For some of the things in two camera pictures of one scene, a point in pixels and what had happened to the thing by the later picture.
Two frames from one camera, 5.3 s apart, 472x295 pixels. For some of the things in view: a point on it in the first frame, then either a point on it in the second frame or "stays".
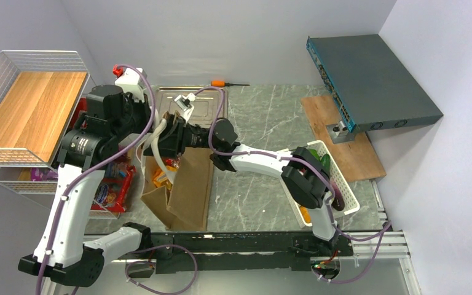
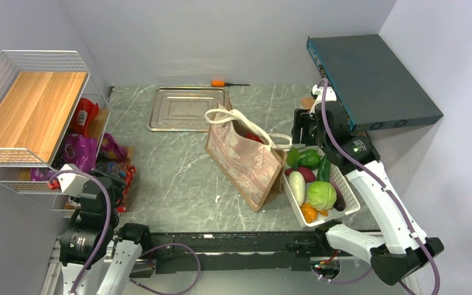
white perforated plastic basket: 351,204 stays
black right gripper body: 190,137 → 311,135
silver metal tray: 207,103 stays
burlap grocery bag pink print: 185,204 → 251,161
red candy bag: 172,163 → 254,137
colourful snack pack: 113,189 stays
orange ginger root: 306,214 stays
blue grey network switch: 373,88 stays
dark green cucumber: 326,161 stays
